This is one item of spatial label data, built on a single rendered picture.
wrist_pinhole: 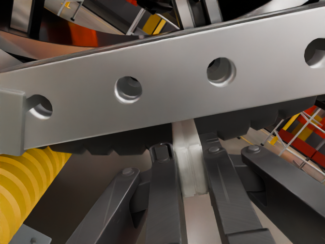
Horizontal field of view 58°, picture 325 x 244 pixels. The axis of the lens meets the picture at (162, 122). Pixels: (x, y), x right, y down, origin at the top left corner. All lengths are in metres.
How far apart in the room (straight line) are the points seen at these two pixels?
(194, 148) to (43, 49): 0.14
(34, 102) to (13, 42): 0.09
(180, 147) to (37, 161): 0.15
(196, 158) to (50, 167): 0.17
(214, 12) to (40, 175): 0.20
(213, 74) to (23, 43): 0.14
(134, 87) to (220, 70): 0.05
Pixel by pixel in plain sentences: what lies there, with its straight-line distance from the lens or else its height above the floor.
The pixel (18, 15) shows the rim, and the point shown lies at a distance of 0.27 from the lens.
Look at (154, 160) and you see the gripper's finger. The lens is 0.15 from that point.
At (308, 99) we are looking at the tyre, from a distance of 0.25.
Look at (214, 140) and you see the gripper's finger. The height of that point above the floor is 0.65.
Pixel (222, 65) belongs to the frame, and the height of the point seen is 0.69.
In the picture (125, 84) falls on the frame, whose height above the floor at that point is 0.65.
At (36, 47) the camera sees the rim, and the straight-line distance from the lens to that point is 0.24.
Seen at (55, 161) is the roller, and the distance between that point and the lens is 0.30.
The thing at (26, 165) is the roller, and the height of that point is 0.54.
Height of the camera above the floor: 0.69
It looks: 16 degrees down
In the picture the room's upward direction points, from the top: 35 degrees clockwise
